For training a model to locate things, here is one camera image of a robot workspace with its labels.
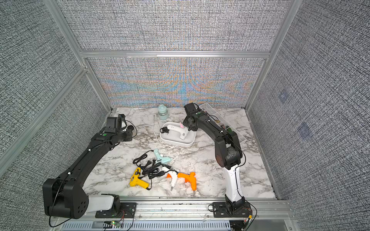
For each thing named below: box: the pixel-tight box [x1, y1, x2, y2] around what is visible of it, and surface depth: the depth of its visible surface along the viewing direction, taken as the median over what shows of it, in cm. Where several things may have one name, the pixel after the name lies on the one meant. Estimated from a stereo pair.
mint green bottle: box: [157, 104, 169, 121], surface depth 112 cm
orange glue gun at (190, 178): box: [177, 171, 198, 192], surface depth 85 cm
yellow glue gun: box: [129, 166, 149, 189], surface depth 83 cm
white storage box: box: [159, 121, 198, 147], surface depth 97 cm
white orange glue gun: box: [161, 166, 180, 192], surface depth 85 cm
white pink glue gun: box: [167, 121, 190, 141], surface depth 96 cm
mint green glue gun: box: [153, 148, 173, 164], surface depth 92 cm
